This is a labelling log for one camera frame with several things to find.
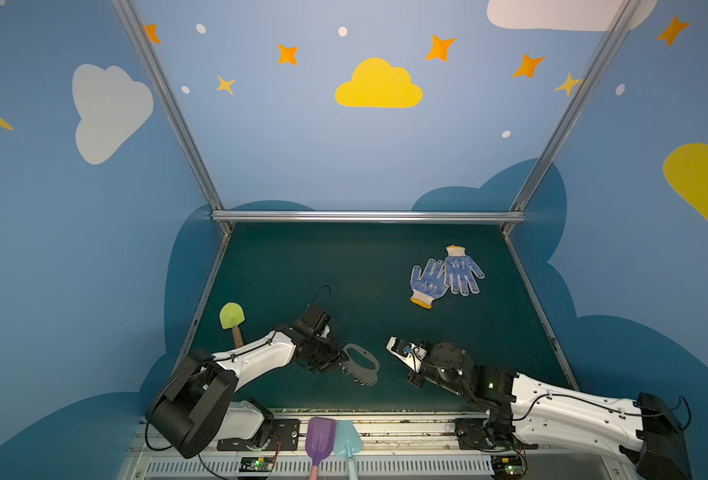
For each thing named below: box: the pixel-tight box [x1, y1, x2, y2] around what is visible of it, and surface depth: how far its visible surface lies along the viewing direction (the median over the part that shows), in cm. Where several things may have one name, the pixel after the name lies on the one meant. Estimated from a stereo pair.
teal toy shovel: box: [334, 420, 363, 459], surface depth 76 cm
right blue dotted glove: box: [444, 245, 485, 296], surface depth 110 cm
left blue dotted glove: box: [410, 259, 450, 309], surface depth 107 cm
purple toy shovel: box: [305, 417, 337, 467], surface depth 75 cm
